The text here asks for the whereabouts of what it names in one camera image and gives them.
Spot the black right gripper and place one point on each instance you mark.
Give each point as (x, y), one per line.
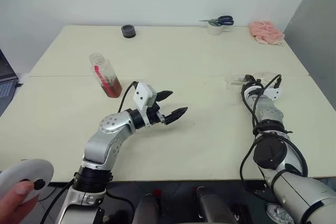
(249, 79)

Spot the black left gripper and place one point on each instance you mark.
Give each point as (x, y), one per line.
(154, 115)

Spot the clear plastic item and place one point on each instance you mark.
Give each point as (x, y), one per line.
(233, 80)

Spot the clear bottle with red stripe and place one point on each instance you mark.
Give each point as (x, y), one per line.
(107, 82)

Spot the white handheld controller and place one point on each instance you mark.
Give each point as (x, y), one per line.
(26, 169)

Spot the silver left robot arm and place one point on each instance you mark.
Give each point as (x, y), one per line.
(105, 142)

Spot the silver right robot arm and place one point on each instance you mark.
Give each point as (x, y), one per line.
(270, 113)

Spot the person bare hand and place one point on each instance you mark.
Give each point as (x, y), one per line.
(13, 208)

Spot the pink cloth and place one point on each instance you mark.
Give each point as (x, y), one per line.
(266, 32)

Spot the white tape roll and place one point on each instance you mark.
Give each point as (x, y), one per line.
(214, 30)

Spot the dark rounded shape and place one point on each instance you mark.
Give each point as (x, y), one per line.
(212, 205)
(148, 208)

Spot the white sneaker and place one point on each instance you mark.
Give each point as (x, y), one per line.
(279, 214)

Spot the grey laptop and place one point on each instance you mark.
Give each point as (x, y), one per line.
(5, 87)

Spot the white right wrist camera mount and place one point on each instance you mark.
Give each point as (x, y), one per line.
(274, 93)

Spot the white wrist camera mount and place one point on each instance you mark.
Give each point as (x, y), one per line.
(274, 93)
(143, 94)

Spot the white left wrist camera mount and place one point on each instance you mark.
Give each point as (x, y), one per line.
(143, 94)

